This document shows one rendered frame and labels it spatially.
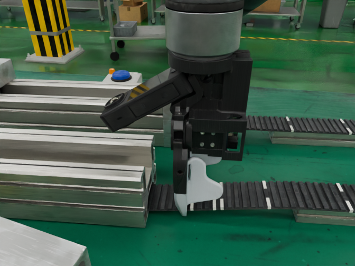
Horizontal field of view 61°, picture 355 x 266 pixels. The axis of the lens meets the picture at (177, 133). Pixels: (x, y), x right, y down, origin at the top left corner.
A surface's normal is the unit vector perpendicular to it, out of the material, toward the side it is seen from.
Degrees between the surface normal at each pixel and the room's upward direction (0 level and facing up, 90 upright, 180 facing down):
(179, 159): 69
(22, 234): 0
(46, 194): 90
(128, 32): 90
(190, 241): 0
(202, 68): 90
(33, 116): 90
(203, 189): 80
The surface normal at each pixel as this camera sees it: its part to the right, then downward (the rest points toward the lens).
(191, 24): -0.35, 0.49
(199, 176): -0.09, 0.36
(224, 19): 0.40, 0.48
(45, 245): 0.00, -0.85
